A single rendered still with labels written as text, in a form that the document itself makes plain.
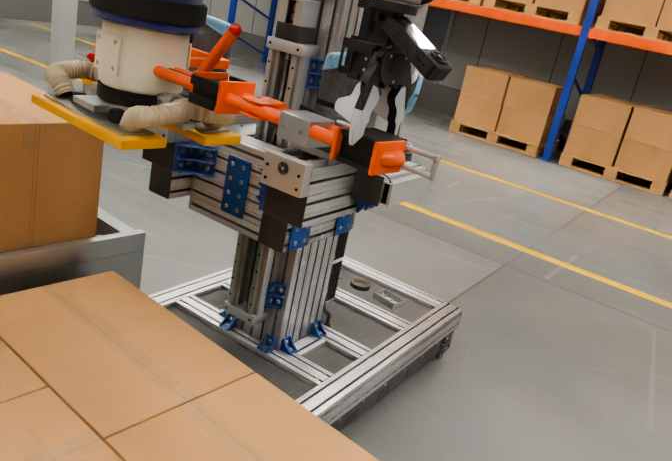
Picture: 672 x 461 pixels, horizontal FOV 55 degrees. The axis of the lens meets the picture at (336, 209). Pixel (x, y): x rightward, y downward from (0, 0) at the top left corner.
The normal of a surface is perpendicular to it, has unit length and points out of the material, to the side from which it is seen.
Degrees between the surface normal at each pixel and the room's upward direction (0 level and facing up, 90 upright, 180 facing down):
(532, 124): 90
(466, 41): 90
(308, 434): 0
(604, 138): 90
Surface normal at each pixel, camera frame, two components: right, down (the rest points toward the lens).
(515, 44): -0.55, 0.16
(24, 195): 0.75, 0.35
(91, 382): 0.20, -0.93
